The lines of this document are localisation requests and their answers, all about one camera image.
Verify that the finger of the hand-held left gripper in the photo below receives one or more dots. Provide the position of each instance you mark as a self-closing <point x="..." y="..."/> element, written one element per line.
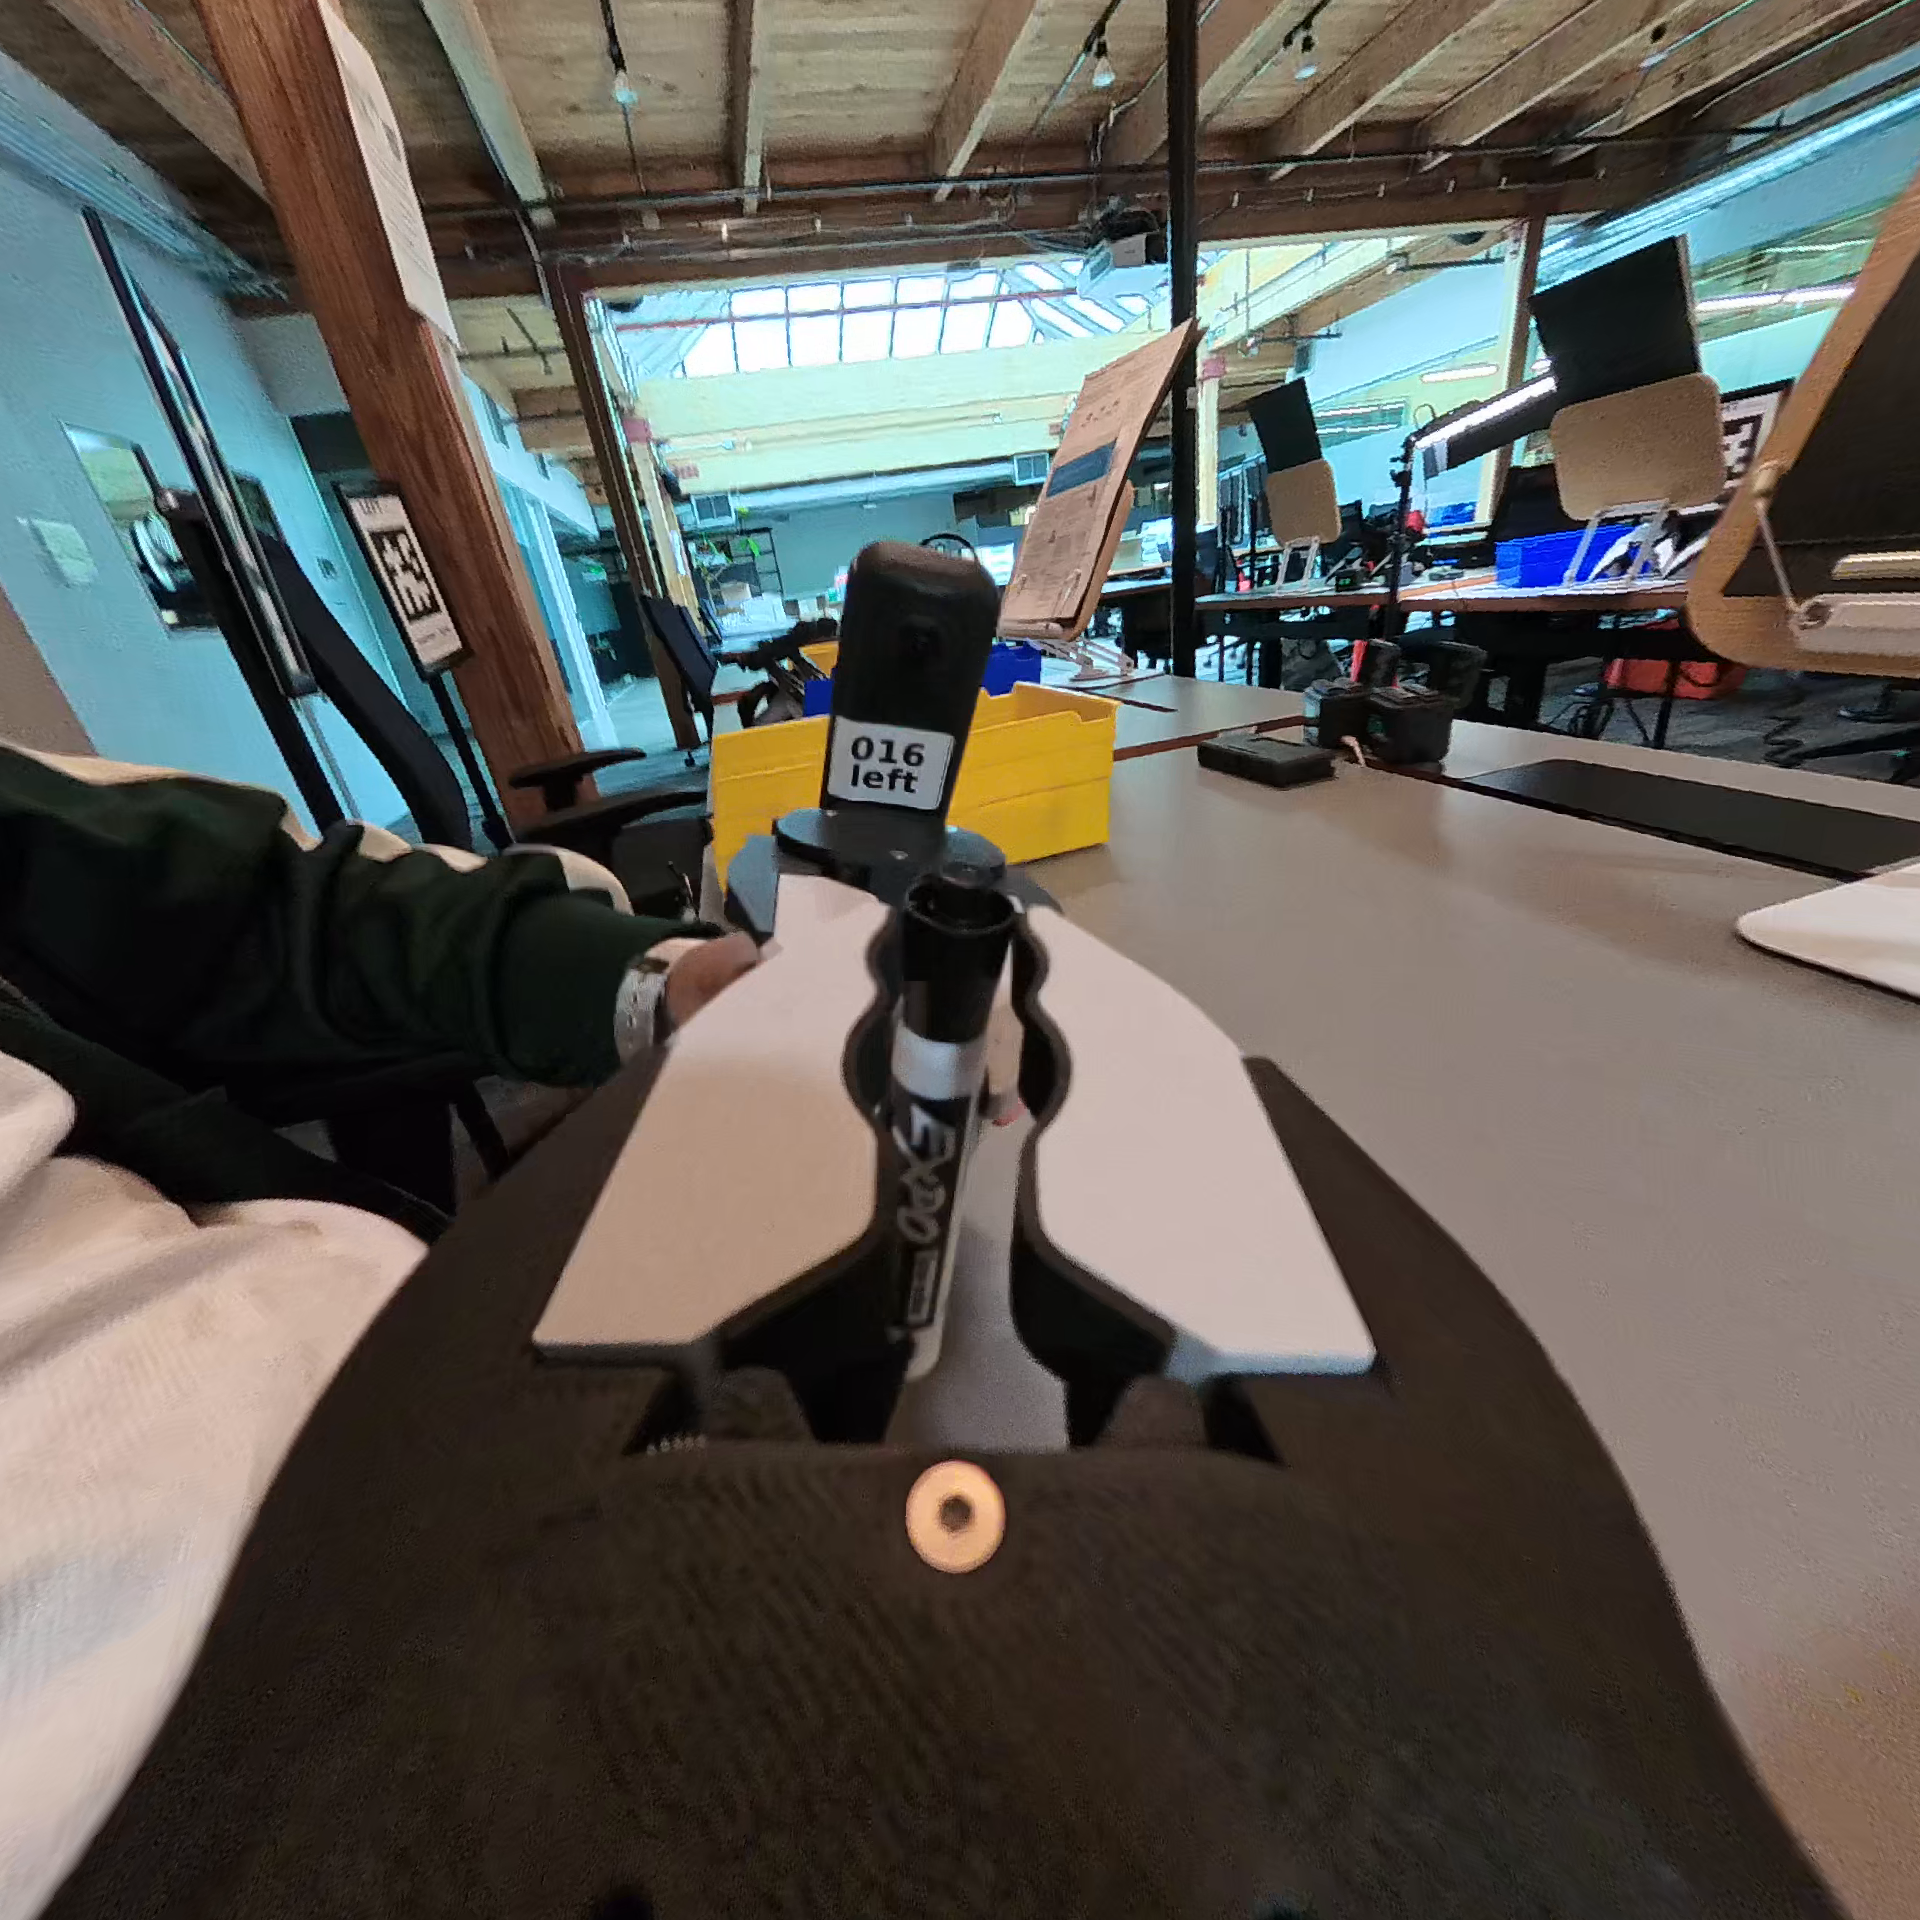
<point x="820" y="913"/>

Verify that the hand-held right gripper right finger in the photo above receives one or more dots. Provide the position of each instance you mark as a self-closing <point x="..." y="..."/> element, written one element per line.
<point x="1200" y="1201"/>

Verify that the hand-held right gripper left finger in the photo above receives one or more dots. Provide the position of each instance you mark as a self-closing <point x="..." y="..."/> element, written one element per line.
<point x="722" y="1185"/>

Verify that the black dry erase marker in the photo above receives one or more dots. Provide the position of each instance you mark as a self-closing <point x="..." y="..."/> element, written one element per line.
<point x="917" y="1201"/>

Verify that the yellow plastic bin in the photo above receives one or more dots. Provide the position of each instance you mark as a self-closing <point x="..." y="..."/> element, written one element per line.
<point x="1050" y="780"/>

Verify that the person's left forearm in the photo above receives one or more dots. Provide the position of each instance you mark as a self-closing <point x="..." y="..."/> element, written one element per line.
<point x="376" y="931"/>

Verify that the grey desk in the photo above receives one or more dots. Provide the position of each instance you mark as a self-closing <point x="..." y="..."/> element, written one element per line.
<point x="1500" y="1126"/>

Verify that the black desk mat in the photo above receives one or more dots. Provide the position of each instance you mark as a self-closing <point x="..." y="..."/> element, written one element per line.
<point x="1695" y="809"/>

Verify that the person's left hand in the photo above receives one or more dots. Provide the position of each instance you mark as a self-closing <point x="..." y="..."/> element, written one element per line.
<point x="710" y="979"/>

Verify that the blue plastic bin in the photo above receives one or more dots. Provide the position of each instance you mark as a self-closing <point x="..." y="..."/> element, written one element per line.
<point x="1014" y="668"/>
<point x="1559" y="558"/>

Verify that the white sign stand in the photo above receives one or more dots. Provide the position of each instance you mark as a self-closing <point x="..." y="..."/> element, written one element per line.
<point x="1095" y="657"/>

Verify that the silver wristwatch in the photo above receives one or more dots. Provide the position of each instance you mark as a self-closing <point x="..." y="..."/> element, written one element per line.
<point x="640" y="1009"/>

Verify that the brown cardboard sign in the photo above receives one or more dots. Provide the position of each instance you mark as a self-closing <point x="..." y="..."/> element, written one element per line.
<point x="1095" y="464"/>

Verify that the black rectangular case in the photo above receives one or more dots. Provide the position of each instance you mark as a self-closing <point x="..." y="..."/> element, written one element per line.
<point x="1263" y="761"/>

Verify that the white ceiling projector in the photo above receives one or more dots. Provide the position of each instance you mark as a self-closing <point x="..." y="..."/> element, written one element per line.
<point x="1124" y="264"/>

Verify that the cardboard backed board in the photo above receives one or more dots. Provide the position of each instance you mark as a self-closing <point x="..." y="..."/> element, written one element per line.
<point x="1287" y="429"/>
<point x="1612" y="323"/>

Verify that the black metal pole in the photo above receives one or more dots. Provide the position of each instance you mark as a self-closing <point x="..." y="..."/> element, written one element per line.
<point x="1182" y="300"/>

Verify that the black charging dock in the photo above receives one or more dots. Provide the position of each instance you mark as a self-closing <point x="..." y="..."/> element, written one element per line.
<point x="1402" y="721"/>

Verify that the framed marker poster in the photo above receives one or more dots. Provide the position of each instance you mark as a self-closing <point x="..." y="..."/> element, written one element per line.
<point x="406" y="580"/>

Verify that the wooden pillar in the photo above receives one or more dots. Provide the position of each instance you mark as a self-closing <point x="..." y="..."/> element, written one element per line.
<point x="389" y="422"/>

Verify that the person's dark green jacket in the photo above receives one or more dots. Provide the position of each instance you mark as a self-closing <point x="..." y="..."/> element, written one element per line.
<point x="119" y="1110"/>

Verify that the person's white shirt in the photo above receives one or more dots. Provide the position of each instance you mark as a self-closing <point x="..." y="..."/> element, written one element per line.
<point x="150" y="1425"/>

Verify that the black framed display panel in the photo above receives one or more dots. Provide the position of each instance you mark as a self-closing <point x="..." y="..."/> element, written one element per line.
<point x="224" y="600"/>

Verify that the white paper notice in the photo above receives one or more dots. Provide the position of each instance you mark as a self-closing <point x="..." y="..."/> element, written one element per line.
<point x="389" y="181"/>

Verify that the white stand base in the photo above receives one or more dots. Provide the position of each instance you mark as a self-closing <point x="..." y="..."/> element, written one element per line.
<point x="1845" y="931"/>

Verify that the small marker poster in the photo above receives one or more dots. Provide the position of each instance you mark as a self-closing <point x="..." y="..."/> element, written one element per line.
<point x="1757" y="435"/>

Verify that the black board with wooden back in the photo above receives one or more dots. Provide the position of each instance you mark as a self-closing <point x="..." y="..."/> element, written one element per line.
<point x="1845" y="495"/>

